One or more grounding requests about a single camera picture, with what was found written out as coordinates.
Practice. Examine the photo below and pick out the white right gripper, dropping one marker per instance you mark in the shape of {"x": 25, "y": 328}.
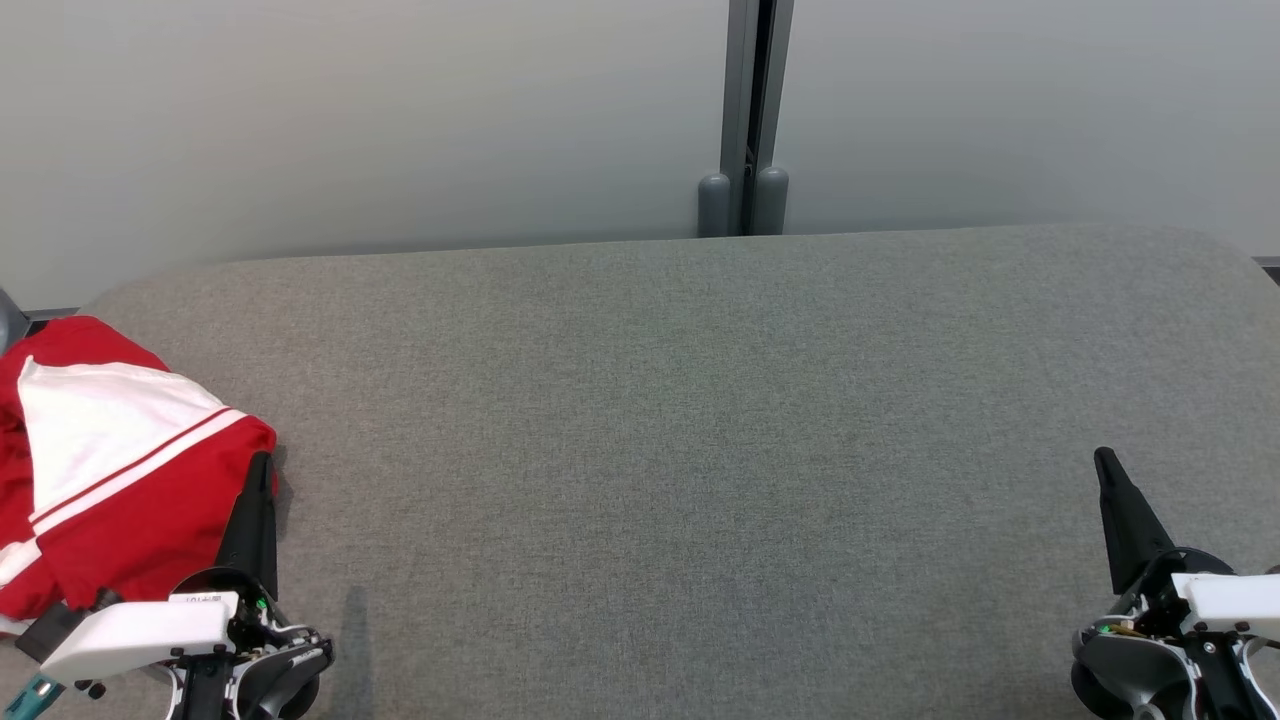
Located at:
{"x": 1230, "y": 600}

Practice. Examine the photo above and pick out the teal left camera connector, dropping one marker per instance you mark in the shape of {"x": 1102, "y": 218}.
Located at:
{"x": 35, "y": 692}

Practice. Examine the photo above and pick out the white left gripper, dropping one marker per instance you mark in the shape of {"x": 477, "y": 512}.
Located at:
{"x": 140, "y": 630}

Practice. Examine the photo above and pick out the grey partition base rail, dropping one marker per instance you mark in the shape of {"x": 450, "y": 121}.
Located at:
{"x": 1268, "y": 265}
{"x": 50, "y": 314}

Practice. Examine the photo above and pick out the grey metal partition post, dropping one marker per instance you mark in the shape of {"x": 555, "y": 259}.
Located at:
{"x": 745, "y": 100}

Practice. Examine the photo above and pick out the red white basketball jersey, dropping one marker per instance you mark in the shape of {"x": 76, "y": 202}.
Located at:
{"x": 150, "y": 540}

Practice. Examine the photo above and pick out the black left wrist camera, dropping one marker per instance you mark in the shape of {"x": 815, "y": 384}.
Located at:
{"x": 50, "y": 628}

